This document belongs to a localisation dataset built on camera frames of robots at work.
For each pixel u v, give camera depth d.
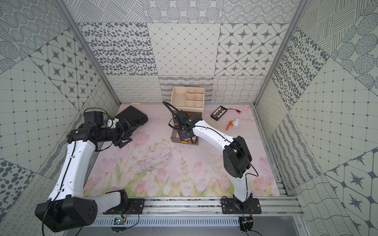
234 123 1.07
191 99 0.90
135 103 1.23
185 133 0.76
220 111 1.15
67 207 0.36
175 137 0.98
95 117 0.57
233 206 0.66
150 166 0.88
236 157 0.48
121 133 0.64
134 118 1.03
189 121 0.63
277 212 0.73
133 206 0.73
